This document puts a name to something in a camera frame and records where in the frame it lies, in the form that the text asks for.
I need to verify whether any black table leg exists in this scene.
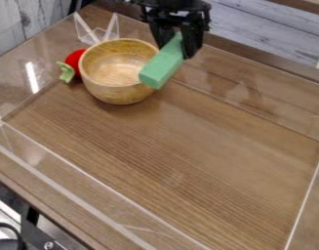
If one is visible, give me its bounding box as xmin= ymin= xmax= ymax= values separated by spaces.
xmin=27 ymin=207 xmax=39 ymax=226

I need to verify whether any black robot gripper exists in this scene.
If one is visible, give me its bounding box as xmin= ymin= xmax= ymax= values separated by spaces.
xmin=131 ymin=0 xmax=211 ymax=59

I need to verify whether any red toy strawberry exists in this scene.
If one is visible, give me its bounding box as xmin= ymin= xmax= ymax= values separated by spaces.
xmin=57 ymin=49 xmax=86 ymax=83

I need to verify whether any clear acrylic tray wall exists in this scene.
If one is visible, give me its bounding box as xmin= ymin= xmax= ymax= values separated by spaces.
xmin=0 ymin=119 xmax=210 ymax=250

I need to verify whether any green rectangular block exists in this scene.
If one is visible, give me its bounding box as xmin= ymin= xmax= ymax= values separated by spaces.
xmin=138 ymin=32 xmax=184 ymax=90

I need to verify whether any black cable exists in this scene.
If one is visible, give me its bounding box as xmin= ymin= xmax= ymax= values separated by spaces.
xmin=0 ymin=222 xmax=28 ymax=250

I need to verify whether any light wooden bowl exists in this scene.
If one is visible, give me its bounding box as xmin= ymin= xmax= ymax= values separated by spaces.
xmin=79 ymin=38 xmax=159 ymax=105

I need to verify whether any clear acrylic corner bracket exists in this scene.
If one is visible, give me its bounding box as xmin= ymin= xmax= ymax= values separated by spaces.
xmin=74 ymin=13 xmax=120 ymax=46

